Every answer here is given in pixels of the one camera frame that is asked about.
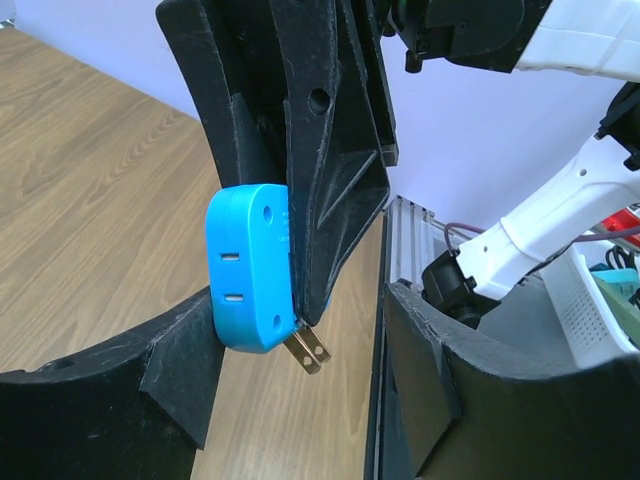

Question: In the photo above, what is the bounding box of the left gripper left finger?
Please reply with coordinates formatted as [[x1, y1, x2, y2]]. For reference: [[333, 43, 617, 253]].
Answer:
[[1, 288, 225, 479]]

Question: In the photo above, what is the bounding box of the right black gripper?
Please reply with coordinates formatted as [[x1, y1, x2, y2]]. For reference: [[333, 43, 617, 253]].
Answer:
[[379, 0, 550, 73]]

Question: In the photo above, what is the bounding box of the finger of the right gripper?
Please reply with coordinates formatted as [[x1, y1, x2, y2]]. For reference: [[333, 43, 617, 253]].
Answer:
[[155, 1, 287, 187], [272, 1, 398, 325]]

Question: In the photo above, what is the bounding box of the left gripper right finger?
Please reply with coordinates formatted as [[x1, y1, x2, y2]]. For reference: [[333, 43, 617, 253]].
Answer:
[[384, 282, 639, 479]]

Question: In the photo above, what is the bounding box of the blue square plug adapter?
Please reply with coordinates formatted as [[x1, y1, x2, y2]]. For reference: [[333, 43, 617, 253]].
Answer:
[[205, 184, 331, 374]]

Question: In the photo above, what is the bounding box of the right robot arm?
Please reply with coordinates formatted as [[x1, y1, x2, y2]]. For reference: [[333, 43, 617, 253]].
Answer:
[[155, 1, 639, 326]]

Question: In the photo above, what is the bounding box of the white perforated plastic basket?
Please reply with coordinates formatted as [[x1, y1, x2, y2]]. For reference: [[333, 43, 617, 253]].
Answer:
[[541, 247, 639, 369]]

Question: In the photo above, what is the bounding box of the aluminium frame rail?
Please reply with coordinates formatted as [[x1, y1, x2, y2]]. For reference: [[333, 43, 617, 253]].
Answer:
[[385, 196, 446, 292]]

